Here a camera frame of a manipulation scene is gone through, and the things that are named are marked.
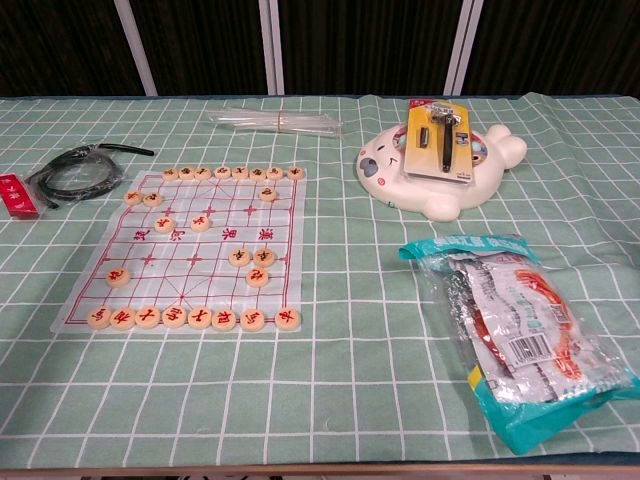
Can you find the teal clear snack bag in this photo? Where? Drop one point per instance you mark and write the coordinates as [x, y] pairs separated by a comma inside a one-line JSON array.
[[520, 340]]

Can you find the red advisor xiangqi piece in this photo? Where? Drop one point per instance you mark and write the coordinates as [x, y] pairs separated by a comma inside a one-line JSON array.
[[199, 317], [148, 317]]

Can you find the white partition frame post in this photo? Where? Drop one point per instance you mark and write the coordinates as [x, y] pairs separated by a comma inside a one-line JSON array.
[[277, 45], [135, 45], [464, 45]]

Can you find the white seal shaped toy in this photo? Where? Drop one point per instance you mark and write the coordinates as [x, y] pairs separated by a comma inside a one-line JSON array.
[[450, 195]]

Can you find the bundle of clear plastic tubes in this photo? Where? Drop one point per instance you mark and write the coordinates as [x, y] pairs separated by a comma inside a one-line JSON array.
[[280, 121]]

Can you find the black lettered xiangqi piece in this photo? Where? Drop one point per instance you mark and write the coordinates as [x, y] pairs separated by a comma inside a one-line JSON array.
[[295, 173], [274, 173], [264, 256], [257, 173], [222, 172], [170, 174], [268, 193], [186, 173], [202, 173], [239, 256], [240, 173], [152, 198]]

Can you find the red cannon xiangqi piece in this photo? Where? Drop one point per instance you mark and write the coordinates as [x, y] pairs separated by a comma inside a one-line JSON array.
[[119, 276], [257, 276]]

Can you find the red horse xiangqi piece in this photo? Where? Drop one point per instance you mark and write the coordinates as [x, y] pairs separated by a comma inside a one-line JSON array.
[[253, 320], [99, 318]]

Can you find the red elephant xiangqi piece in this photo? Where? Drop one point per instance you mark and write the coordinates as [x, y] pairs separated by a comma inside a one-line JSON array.
[[122, 318], [224, 319]]

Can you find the small red box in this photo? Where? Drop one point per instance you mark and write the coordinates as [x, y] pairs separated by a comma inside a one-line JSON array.
[[20, 195]]

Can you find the yellow razor blister pack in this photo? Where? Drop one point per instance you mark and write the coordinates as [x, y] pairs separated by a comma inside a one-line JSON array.
[[422, 157]]

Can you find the red chariot xiangqi piece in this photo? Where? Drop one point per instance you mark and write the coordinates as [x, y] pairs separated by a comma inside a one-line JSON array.
[[133, 197], [288, 318]]

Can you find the translucent xiangqi board sheet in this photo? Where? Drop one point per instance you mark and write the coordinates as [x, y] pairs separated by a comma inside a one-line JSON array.
[[200, 280]]

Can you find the green checked tablecloth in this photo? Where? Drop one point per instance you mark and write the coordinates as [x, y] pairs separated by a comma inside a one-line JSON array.
[[350, 250]]

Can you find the red soldier xiangqi piece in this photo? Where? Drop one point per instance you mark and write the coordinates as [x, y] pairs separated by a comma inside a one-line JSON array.
[[164, 224], [201, 223]]

